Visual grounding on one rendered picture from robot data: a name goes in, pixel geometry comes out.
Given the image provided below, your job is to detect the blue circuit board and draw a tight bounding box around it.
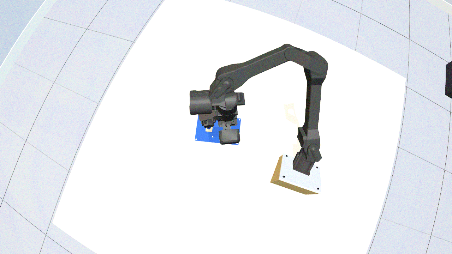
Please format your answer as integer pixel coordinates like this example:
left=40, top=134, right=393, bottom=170
left=195, top=115, right=241, bottom=143

